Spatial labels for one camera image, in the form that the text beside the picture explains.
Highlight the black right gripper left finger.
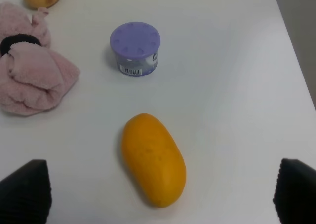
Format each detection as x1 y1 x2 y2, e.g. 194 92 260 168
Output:
0 159 52 224

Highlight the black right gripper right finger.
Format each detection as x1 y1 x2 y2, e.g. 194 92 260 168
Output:
273 158 316 224

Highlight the pink rolled towel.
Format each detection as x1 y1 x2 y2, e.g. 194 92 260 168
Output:
0 2 80 116

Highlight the orange mango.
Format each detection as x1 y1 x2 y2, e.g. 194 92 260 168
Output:
121 113 187 208

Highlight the purple lidded jar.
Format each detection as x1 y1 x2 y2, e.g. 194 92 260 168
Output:
110 22 160 77

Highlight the black hair tie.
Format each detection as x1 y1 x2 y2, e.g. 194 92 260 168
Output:
0 33 42 56

